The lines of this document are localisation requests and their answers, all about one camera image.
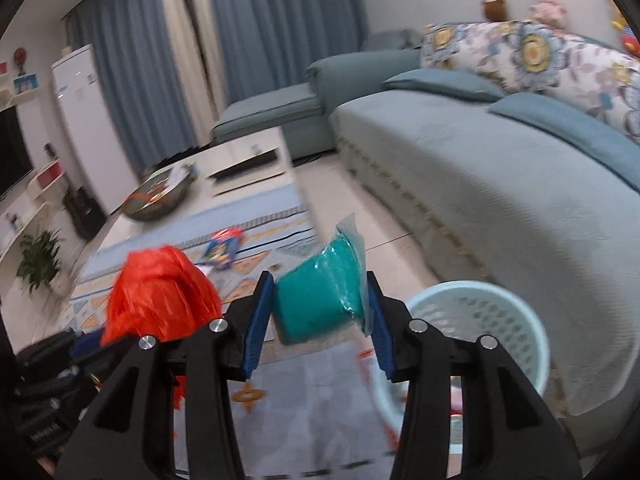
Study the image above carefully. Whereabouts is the grey pillow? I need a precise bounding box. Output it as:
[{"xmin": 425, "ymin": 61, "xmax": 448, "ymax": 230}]
[{"xmin": 362, "ymin": 30, "xmax": 424, "ymax": 54}]

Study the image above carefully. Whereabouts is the large blue pillow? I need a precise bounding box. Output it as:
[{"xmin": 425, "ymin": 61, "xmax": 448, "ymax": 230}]
[{"xmin": 487, "ymin": 92, "xmax": 640, "ymax": 197}]

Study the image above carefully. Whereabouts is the blue patterned mat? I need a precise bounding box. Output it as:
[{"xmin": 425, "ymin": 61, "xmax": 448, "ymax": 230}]
[{"xmin": 70, "ymin": 182, "xmax": 402, "ymax": 467}]

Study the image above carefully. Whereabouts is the floral cushion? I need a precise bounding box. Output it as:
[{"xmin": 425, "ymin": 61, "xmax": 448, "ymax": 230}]
[{"xmin": 420, "ymin": 20, "xmax": 640, "ymax": 147}]

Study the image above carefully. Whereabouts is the red storage box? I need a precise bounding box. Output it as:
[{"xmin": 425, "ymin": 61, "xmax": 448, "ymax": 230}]
[{"xmin": 35, "ymin": 161, "xmax": 64, "ymax": 189}]

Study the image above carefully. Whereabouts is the brown owl plush toy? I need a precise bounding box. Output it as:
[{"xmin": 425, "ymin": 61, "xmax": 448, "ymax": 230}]
[{"xmin": 481, "ymin": 0, "xmax": 509, "ymax": 22}]

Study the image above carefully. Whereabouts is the colourful snack packet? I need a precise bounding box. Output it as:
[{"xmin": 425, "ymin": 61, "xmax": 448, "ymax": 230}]
[{"xmin": 200, "ymin": 228, "xmax": 246, "ymax": 266}]

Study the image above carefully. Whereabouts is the light blue waste basket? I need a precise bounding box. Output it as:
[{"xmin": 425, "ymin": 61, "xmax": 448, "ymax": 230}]
[{"xmin": 369, "ymin": 281, "xmax": 552, "ymax": 461}]

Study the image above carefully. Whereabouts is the red plastic bag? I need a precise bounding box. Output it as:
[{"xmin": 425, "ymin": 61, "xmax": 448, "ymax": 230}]
[{"xmin": 100, "ymin": 244, "xmax": 223, "ymax": 411}]

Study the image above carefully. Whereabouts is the black television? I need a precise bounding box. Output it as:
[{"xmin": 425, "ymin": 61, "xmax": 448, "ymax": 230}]
[{"xmin": 0, "ymin": 105, "xmax": 34, "ymax": 202}]

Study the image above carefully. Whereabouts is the colourful plush toy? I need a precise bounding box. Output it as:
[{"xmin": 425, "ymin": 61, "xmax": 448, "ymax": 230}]
[{"xmin": 611, "ymin": 10, "xmax": 640, "ymax": 57}]

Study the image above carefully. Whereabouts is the blue curtain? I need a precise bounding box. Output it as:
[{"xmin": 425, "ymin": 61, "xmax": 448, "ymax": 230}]
[
  {"xmin": 66, "ymin": 0, "xmax": 199, "ymax": 172},
  {"xmin": 205, "ymin": 0, "xmax": 369, "ymax": 107}
]

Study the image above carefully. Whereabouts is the white shelf unit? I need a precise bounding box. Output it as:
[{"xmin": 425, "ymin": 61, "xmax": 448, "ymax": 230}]
[{"xmin": 0, "ymin": 60, "xmax": 72, "ymax": 263}]

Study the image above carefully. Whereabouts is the white coffee table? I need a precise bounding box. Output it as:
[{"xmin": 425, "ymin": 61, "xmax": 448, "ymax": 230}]
[{"xmin": 95, "ymin": 127, "xmax": 322, "ymax": 261}]

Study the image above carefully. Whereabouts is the small blue pillow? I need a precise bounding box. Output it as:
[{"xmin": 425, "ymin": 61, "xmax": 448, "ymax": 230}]
[{"xmin": 382, "ymin": 69, "xmax": 506, "ymax": 104}]

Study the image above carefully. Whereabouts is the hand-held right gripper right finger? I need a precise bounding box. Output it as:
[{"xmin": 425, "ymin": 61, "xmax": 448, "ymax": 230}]
[{"xmin": 366, "ymin": 270, "xmax": 584, "ymax": 480}]

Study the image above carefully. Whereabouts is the white refrigerator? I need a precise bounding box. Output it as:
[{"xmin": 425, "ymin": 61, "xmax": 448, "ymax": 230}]
[{"xmin": 51, "ymin": 44, "xmax": 141, "ymax": 217}]

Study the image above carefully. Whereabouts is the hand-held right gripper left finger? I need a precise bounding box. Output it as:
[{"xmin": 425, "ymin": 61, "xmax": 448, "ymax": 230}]
[{"xmin": 54, "ymin": 270, "xmax": 276, "ymax": 480}]

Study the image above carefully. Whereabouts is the green potted plant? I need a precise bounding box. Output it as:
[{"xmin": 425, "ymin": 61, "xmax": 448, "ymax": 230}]
[{"xmin": 16, "ymin": 230, "xmax": 72, "ymax": 297}]

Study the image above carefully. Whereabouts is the teal plastic packet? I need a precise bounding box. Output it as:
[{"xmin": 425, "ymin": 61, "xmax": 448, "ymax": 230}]
[{"xmin": 272, "ymin": 212, "xmax": 373, "ymax": 347}]

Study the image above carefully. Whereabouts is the metal bowl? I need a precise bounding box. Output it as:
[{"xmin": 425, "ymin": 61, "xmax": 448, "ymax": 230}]
[{"xmin": 122, "ymin": 165, "xmax": 199, "ymax": 222}]

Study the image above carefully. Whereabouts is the pink plush toy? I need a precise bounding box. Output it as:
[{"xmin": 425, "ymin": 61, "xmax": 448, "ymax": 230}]
[{"xmin": 529, "ymin": 0, "xmax": 569, "ymax": 29}]

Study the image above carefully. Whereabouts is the blue-grey sofa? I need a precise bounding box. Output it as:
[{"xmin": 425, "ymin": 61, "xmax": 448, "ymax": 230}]
[{"xmin": 210, "ymin": 22, "xmax": 640, "ymax": 417}]

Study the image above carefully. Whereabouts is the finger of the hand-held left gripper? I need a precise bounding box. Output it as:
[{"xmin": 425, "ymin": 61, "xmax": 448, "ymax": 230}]
[{"xmin": 70, "ymin": 329, "xmax": 115, "ymax": 362}]

